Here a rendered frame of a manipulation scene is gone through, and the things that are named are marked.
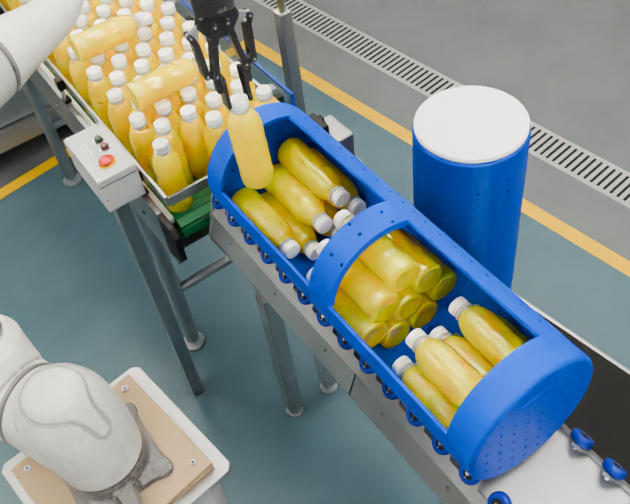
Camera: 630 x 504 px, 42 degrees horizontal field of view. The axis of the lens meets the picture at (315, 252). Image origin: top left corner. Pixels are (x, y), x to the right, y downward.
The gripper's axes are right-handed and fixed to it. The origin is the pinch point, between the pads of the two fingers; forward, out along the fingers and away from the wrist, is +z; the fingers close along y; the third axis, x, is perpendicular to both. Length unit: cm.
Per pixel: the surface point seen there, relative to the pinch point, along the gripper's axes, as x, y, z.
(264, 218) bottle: -1.9, -1.5, 31.8
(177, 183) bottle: 29.2, -11.7, 36.7
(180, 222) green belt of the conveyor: 28, -14, 47
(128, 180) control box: 29.3, -22.4, 30.3
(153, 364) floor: 69, -34, 133
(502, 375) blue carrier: -69, 11, 25
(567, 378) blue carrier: -71, 22, 31
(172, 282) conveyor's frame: 63, -18, 96
